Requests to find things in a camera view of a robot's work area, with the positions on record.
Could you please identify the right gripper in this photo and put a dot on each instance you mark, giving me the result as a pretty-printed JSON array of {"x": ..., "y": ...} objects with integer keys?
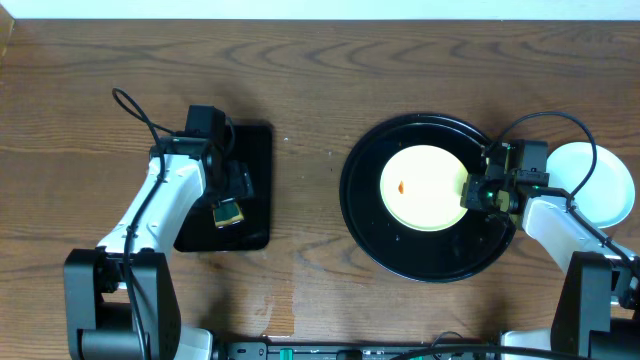
[{"x": 470, "y": 197}]

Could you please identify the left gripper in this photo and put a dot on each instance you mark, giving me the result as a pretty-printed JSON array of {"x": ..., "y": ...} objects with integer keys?
[{"x": 239, "y": 186}]

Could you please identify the yellow green sponge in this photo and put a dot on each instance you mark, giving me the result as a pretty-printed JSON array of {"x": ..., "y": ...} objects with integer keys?
[{"x": 227, "y": 214}]

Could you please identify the yellow plate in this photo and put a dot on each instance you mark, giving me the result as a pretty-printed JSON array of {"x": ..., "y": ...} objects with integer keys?
[{"x": 421, "y": 187}]

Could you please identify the light blue plate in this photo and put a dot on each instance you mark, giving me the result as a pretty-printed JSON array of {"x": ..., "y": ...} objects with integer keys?
[{"x": 608, "y": 196}]

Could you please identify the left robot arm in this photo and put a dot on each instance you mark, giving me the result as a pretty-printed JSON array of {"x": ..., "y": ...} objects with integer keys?
[{"x": 119, "y": 296}]

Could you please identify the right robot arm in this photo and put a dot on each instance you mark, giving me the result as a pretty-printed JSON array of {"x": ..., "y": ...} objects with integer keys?
[{"x": 598, "y": 273}]

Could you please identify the black rectangular tray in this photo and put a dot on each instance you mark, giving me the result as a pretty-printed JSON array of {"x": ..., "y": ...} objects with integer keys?
[{"x": 253, "y": 146}]

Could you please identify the black round tray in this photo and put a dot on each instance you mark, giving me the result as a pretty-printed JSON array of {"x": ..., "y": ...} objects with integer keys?
[{"x": 458, "y": 252}]

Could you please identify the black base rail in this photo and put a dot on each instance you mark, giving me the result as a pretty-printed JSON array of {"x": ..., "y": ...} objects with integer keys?
[{"x": 293, "y": 351}]

